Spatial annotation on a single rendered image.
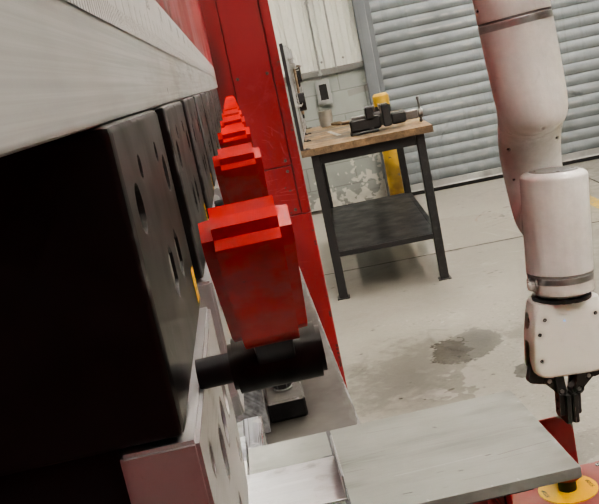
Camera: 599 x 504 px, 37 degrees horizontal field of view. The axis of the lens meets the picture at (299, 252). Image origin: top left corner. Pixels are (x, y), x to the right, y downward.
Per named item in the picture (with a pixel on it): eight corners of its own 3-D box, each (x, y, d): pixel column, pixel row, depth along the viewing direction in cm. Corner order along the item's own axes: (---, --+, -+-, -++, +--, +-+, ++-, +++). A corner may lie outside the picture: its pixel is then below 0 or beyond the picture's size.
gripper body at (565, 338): (533, 298, 112) (539, 383, 114) (611, 287, 113) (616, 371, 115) (512, 285, 119) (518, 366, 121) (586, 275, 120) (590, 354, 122)
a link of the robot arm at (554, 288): (537, 282, 111) (538, 305, 111) (605, 272, 112) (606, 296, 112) (513, 269, 119) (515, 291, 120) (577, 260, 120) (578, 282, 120)
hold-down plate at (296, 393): (308, 415, 125) (304, 395, 125) (271, 424, 125) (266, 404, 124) (293, 352, 155) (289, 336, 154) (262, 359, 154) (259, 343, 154)
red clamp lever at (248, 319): (297, 173, 22) (317, 333, 30) (130, 208, 21) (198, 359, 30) (312, 236, 21) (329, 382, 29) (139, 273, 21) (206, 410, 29)
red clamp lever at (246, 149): (264, 130, 41) (282, 235, 50) (176, 149, 41) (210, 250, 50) (271, 162, 40) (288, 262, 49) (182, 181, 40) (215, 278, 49)
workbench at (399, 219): (459, 278, 515) (413, 15, 485) (331, 303, 519) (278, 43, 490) (422, 224, 691) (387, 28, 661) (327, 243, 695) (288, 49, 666)
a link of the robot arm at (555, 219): (519, 265, 121) (533, 281, 112) (512, 168, 118) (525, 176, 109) (582, 259, 120) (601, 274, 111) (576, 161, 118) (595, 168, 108)
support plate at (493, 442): (582, 477, 70) (581, 466, 70) (255, 553, 69) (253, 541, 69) (511, 398, 88) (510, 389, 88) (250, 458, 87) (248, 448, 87)
